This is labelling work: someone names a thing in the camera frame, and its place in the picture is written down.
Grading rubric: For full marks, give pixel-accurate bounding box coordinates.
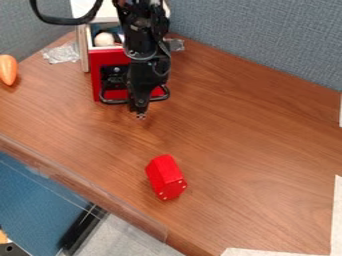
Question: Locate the crumpled clear plastic sheet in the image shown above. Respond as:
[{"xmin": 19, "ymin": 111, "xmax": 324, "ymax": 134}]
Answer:
[
  {"xmin": 165, "ymin": 37, "xmax": 188, "ymax": 53},
  {"xmin": 41, "ymin": 42, "xmax": 82, "ymax": 65}
]

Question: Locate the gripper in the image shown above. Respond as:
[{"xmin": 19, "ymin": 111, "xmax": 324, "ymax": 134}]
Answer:
[{"xmin": 124, "ymin": 55, "xmax": 173, "ymax": 121}]

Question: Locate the red drawer with black handle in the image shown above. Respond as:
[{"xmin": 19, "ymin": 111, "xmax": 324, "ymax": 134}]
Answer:
[{"xmin": 86, "ymin": 23, "xmax": 173, "ymax": 106}]

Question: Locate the black cable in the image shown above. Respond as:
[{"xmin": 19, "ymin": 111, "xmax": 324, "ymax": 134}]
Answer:
[{"xmin": 29, "ymin": 0, "xmax": 105, "ymax": 26}]

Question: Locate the white toy ball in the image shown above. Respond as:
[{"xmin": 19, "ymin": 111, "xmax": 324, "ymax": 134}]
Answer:
[{"xmin": 92, "ymin": 31, "xmax": 117, "ymax": 48}]

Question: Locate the red block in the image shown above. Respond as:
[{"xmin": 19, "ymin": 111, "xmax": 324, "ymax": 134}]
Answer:
[{"xmin": 144, "ymin": 154, "xmax": 189, "ymax": 202}]

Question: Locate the orange toy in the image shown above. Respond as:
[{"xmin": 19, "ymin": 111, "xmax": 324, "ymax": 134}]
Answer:
[{"xmin": 0, "ymin": 54, "xmax": 21, "ymax": 87}]

